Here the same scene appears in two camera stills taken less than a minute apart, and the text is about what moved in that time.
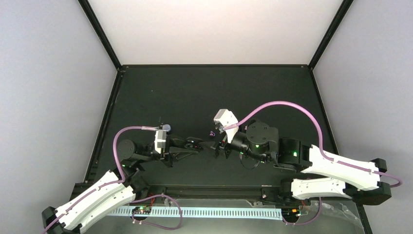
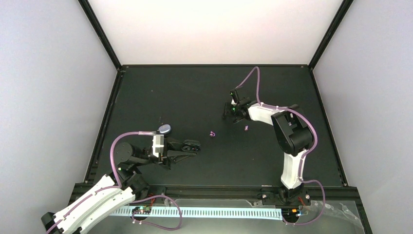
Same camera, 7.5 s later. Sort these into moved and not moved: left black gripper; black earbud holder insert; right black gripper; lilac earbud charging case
Moved: right black gripper
Not moved: left black gripper; black earbud holder insert; lilac earbud charging case
